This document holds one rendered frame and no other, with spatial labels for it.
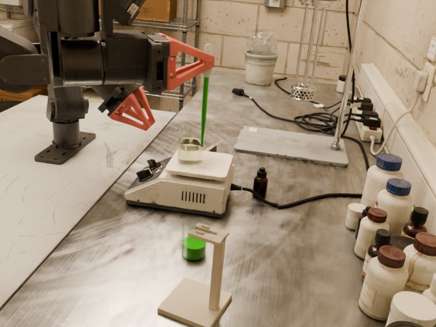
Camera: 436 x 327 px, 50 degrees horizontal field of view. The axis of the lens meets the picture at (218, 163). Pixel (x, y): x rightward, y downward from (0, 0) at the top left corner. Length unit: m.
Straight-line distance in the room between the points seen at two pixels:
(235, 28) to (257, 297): 2.72
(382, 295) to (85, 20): 0.53
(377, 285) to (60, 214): 0.57
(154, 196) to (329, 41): 2.52
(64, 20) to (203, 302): 0.42
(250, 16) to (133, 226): 2.56
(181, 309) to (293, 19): 2.76
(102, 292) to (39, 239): 0.18
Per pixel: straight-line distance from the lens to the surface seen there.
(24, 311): 0.71
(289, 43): 3.29
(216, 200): 0.88
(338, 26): 3.28
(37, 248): 0.83
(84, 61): 0.60
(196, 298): 0.70
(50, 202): 0.96
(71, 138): 1.18
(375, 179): 0.95
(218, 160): 0.93
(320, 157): 1.24
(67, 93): 1.14
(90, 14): 0.60
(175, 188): 0.89
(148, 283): 0.73
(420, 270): 0.74
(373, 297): 0.72
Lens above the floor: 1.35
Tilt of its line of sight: 23 degrees down
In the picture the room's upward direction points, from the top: 5 degrees clockwise
